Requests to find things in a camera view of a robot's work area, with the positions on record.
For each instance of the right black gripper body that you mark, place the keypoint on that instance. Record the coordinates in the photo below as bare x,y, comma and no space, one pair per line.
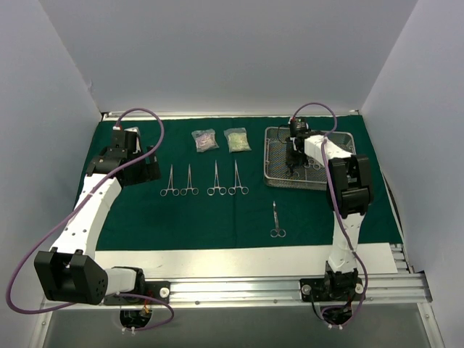
293,159

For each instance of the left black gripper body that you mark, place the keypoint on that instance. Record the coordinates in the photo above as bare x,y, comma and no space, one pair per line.
151,170

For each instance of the metal mesh instrument tray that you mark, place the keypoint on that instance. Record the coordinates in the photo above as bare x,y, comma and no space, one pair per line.
277,174

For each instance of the green gauze packet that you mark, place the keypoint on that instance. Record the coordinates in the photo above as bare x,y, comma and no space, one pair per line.
237,140

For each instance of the clear packet with sutures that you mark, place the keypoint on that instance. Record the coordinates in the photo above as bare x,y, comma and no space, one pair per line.
205,140

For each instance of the green surgical drape cloth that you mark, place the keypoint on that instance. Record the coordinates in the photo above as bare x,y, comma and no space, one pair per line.
141,219

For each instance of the steel scissors curved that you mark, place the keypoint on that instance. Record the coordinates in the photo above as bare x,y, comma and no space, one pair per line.
277,231

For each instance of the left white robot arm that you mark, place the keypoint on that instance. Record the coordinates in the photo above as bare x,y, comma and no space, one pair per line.
68,272

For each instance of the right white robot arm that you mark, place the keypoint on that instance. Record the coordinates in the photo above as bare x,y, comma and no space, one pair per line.
349,192

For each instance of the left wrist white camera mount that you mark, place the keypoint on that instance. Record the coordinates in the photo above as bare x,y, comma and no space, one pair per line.
131,129

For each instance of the back aluminium rail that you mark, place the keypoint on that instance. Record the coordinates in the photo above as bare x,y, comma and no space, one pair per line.
140,115

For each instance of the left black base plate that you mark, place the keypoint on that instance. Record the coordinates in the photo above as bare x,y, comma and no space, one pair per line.
160,290

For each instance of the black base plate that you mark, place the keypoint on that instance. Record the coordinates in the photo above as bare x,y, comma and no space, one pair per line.
318,290
160,290

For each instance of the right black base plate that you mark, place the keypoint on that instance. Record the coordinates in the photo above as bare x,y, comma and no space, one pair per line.
318,290

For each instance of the front aluminium rail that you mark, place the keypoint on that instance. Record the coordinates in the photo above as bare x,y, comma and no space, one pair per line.
403,288

